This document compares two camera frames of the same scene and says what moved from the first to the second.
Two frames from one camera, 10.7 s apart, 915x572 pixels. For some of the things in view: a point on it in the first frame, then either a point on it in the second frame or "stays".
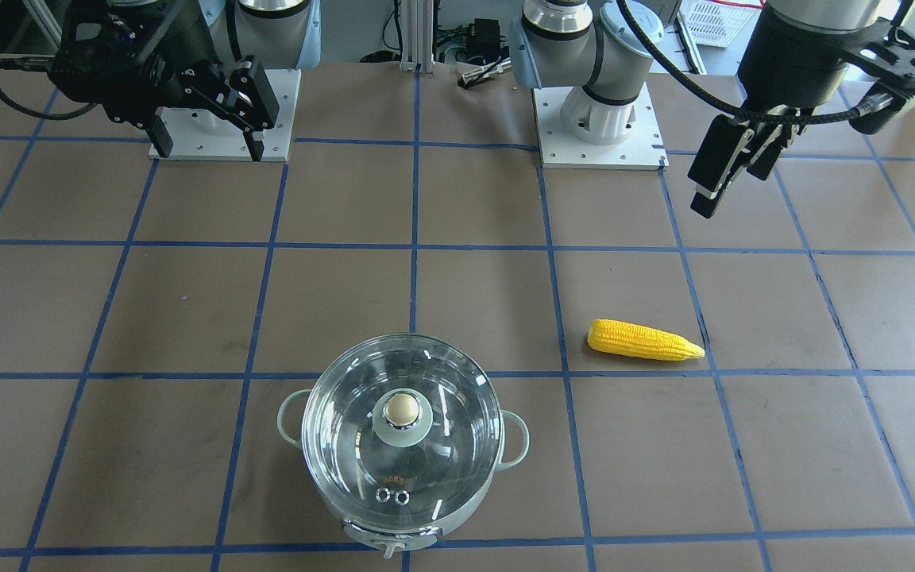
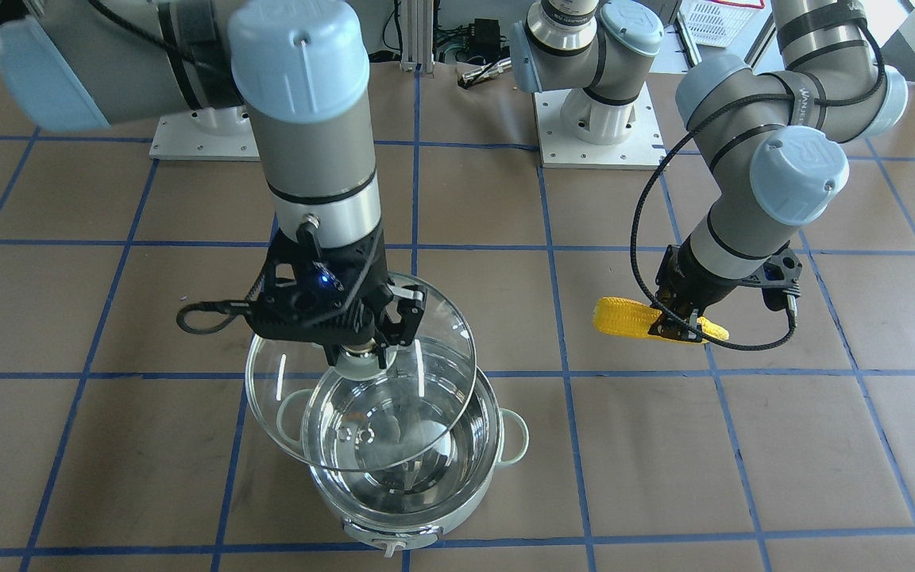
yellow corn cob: x=631 y=339 to x=626 y=318
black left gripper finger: x=720 y=153 to x=668 y=326
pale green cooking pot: x=403 y=438 stays
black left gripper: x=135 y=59 to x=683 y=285
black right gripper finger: x=251 y=105 to x=411 y=299
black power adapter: x=487 y=39 stays
